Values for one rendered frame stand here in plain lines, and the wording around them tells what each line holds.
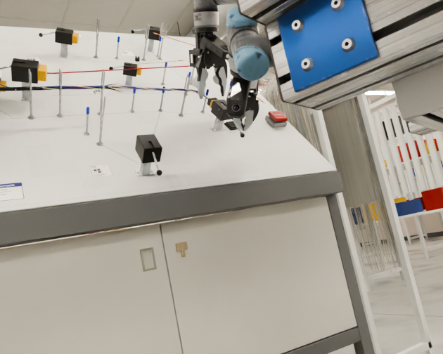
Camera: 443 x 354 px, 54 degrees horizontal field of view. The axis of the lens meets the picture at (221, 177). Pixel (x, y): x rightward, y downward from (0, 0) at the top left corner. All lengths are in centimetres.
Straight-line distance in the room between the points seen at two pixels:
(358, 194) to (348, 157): 20
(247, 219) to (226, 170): 15
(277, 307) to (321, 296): 16
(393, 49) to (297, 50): 10
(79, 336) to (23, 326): 12
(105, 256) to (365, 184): 154
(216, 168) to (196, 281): 31
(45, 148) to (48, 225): 26
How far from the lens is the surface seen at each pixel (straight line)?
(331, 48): 45
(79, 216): 101
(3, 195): 105
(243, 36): 104
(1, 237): 100
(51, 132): 125
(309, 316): 130
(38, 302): 103
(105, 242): 106
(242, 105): 114
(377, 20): 45
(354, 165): 233
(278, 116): 150
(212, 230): 115
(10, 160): 115
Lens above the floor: 71
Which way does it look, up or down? 9 degrees up
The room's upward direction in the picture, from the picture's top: 12 degrees counter-clockwise
